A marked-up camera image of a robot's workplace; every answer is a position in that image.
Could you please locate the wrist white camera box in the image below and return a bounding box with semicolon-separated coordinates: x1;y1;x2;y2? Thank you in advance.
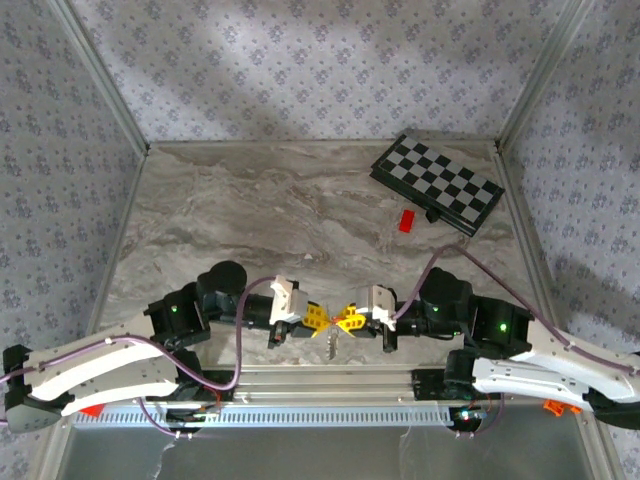
269;274;310;326
355;284;399;332

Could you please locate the white slotted cable duct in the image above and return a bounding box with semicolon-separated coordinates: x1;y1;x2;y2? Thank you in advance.
72;403;456;429

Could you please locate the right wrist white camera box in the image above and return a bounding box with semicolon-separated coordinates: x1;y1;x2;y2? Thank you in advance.
355;284;399;332

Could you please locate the right aluminium corner post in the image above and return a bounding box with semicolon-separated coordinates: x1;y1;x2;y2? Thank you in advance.
497;0;596;151

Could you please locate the grey metal sheet panel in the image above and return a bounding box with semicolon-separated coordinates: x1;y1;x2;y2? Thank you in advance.
49;424;606;480

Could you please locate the left aluminium corner post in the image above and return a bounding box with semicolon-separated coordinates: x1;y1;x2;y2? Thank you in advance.
49;0;151;154

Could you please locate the folded black grey chessboard box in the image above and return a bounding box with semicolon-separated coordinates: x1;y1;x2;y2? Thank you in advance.
368;133;506;237

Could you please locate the aluminium corner post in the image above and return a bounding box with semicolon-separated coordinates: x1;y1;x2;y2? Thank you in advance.
49;0;151;154
497;0;596;151

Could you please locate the aluminium side rail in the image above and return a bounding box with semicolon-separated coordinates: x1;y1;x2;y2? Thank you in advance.
492;147;576;346
82;147;151;341

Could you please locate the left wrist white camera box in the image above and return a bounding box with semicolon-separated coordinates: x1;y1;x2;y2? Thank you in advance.
269;274;310;326

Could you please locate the left aluminium side rail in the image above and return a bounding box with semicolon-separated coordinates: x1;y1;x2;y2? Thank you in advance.
82;147;151;341

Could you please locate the orange plastic elbow piece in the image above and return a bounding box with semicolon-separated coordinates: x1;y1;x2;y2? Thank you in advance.
543;398;584;416

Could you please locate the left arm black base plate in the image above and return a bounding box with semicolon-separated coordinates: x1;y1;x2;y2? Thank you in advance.
197;369;237;402

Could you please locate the right aluminium side rail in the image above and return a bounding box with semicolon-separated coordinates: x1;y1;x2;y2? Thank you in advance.
492;147;576;346

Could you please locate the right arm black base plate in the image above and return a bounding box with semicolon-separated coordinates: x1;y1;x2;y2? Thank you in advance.
410;368;504;401

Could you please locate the long aluminium frame rail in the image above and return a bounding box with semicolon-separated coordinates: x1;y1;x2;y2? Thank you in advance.
53;363;599;405

